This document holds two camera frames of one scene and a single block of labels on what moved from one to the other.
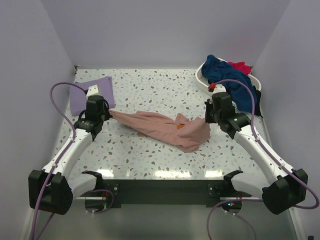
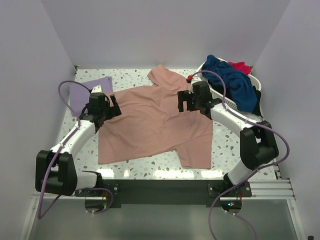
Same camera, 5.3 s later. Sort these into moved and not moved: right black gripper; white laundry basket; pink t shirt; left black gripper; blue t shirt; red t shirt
Moved: pink t shirt; right black gripper
Not moved: blue t shirt; red t shirt; left black gripper; white laundry basket
